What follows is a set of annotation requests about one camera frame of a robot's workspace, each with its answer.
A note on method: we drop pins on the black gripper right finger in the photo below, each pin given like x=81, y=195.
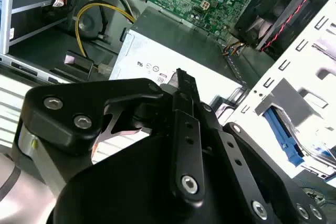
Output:
x=252, y=166

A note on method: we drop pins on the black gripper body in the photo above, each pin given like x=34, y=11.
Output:
x=126, y=187

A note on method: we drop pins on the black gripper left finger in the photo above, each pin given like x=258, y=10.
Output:
x=65, y=103

